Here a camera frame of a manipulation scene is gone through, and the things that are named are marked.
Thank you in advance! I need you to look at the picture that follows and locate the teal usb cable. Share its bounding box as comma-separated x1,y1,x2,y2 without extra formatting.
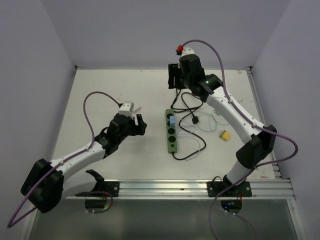
197,111,231,133

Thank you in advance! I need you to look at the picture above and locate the green power strip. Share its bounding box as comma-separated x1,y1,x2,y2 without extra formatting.
165,108,178,154

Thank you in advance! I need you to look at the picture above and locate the light blue charger plug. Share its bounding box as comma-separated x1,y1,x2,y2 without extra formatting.
169,115,176,128

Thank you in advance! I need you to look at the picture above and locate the light blue usb cable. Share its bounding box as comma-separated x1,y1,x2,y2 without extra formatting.
177,119,205,160

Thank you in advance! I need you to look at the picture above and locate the yellow usb charger plug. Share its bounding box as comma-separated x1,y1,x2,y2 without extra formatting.
219,130,231,142

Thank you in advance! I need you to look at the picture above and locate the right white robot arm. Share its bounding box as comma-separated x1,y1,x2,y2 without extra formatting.
168,54,276,197

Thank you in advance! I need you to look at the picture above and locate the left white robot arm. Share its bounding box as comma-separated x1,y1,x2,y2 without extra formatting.
20,113,147,213

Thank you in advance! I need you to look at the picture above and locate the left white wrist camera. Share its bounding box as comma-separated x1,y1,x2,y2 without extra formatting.
118,101,135,119

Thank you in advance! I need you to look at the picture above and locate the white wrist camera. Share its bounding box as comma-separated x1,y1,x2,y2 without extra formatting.
175,45,195,57
118,101,135,119

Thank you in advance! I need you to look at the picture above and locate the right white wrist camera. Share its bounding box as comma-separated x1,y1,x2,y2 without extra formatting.
175,45,195,57

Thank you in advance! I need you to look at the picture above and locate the black power cord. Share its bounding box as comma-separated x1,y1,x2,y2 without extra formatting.
170,88,207,161

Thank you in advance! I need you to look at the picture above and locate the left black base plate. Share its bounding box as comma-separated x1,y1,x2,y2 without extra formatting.
75,181,120,197

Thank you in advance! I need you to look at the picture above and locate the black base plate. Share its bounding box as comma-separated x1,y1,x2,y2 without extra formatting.
206,176,253,198
75,181,120,197

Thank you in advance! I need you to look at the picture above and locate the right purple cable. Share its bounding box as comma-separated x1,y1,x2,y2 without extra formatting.
182,39,300,240

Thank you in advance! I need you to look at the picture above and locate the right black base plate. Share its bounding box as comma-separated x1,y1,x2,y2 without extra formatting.
206,176,253,198

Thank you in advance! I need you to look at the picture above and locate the aluminium rail frame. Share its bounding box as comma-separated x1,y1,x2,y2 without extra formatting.
32,65,293,201

